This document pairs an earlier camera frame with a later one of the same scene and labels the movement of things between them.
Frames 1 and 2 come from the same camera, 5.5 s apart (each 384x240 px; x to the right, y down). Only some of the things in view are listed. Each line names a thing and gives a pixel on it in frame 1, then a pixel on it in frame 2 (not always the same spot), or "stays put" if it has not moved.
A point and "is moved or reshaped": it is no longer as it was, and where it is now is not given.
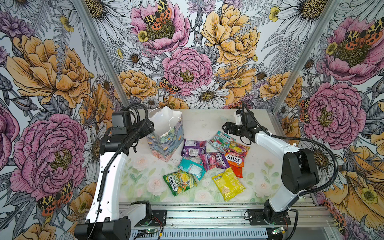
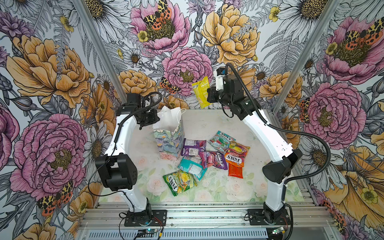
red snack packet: x=238 y=171 stays put
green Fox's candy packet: x=180 y=181 stays put
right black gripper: x=232 y=130 → x=212 y=92
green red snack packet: x=221 y=142 stays put
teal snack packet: x=193 y=165 stays put
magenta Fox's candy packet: x=211 y=160 stays put
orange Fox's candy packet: x=235 y=154 stays put
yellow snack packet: x=229 y=184 → x=200 y=89
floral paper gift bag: x=169 y=130 is moved or reshaped
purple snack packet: x=193 y=147 stays put
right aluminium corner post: x=320 y=36 stays put
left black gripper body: x=142 y=130 → x=148 y=117
